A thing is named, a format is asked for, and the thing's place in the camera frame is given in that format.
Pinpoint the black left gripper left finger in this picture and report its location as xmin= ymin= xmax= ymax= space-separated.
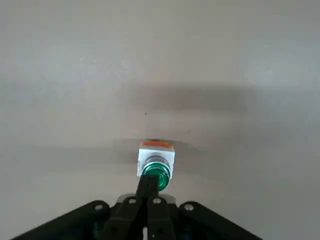
xmin=9 ymin=175 xmax=151 ymax=240

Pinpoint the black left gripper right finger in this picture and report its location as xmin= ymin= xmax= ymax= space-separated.
xmin=147 ymin=174 xmax=263 ymax=240

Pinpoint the green push button switch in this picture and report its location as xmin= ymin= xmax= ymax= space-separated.
xmin=136 ymin=140 xmax=176 ymax=193

